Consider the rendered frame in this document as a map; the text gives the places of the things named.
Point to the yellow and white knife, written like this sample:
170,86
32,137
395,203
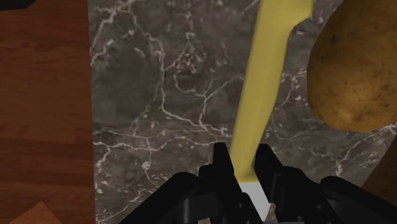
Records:
263,83

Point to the brown potato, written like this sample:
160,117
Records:
353,68

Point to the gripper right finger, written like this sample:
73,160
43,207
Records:
288,186

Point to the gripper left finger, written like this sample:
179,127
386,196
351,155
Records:
223,173

